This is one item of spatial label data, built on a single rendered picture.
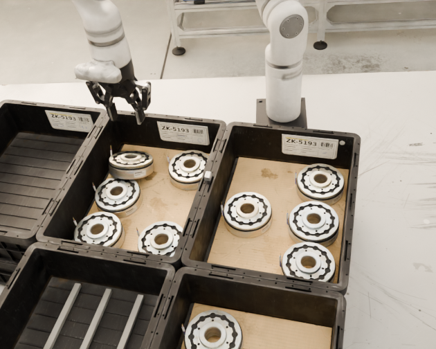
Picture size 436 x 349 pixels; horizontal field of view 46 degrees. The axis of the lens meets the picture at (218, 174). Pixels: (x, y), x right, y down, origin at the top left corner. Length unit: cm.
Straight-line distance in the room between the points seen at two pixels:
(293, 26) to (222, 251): 52
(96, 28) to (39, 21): 284
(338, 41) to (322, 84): 151
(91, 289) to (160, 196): 27
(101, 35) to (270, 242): 53
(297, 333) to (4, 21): 330
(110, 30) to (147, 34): 241
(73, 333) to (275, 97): 73
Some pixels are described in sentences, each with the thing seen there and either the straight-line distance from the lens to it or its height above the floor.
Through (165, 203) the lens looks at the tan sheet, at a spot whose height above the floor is 83.
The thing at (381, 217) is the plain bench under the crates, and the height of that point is 70.
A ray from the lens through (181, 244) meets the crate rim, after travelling 98.
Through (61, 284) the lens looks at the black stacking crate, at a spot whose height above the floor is 83.
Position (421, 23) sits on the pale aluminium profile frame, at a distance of 314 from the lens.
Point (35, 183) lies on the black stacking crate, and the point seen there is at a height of 83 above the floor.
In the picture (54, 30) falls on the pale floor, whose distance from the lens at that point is 365.
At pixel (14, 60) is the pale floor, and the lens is 347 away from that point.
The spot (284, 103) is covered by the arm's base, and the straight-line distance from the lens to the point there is 134.
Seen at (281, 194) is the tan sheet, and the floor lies 83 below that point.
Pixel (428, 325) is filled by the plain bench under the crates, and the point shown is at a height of 70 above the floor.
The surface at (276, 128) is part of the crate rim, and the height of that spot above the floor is 93.
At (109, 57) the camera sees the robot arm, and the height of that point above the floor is 119.
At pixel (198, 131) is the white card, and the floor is 90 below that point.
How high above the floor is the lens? 172
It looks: 47 degrees down
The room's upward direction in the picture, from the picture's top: 7 degrees counter-clockwise
